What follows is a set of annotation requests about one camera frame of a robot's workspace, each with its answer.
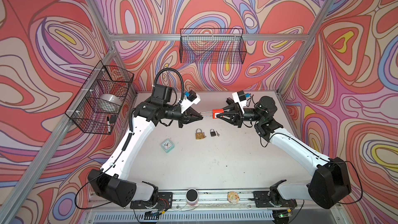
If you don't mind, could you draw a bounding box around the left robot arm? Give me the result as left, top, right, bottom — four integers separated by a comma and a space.
88, 83, 203, 207

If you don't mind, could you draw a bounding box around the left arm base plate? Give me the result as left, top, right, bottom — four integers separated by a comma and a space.
130, 181, 173, 211

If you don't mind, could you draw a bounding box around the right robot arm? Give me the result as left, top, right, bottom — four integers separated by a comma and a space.
212, 92, 351, 209

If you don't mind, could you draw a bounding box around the small black padlock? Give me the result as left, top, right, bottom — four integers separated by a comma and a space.
210, 129, 220, 137

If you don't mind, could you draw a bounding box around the black wire basket left wall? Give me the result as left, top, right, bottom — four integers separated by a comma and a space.
65, 61, 134, 135

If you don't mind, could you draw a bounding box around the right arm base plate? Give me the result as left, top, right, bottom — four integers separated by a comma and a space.
249, 179, 297, 208

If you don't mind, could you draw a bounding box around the brass padlock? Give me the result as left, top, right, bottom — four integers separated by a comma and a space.
195, 128, 206, 140

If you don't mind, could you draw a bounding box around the aluminium front rail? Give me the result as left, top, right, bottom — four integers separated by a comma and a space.
86, 188, 346, 215

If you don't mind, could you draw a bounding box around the black wire basket back wall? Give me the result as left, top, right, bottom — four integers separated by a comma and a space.
179, 27, 247, 64

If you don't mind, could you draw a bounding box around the white tape roll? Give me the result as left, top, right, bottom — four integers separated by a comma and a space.
98, 93, 122, 112

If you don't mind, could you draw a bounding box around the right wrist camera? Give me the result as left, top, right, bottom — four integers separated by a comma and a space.
232, 90, 250, 113

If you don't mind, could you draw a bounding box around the black wire basket wall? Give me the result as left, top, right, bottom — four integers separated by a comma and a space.
65, 61, 134, 135
179, 27, 247, 64

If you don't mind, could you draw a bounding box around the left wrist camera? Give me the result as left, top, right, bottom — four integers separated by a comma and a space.
180, 90, 201, 113

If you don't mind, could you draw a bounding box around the red padlock with keys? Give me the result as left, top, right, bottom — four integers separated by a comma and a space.
200, 109, 224, 119

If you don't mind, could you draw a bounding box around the black marker in basket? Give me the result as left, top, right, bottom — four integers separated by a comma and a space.
106, 116, 112, 134

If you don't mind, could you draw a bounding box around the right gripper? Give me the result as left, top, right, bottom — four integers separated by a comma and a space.
215, 103, 262, 129

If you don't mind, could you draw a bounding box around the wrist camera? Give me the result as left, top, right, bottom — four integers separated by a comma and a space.
180, 90, 201, 113
232, 90, 250, 113

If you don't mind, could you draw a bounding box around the mint green alarm clock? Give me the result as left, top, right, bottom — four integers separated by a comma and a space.
160, 139, 175, 153

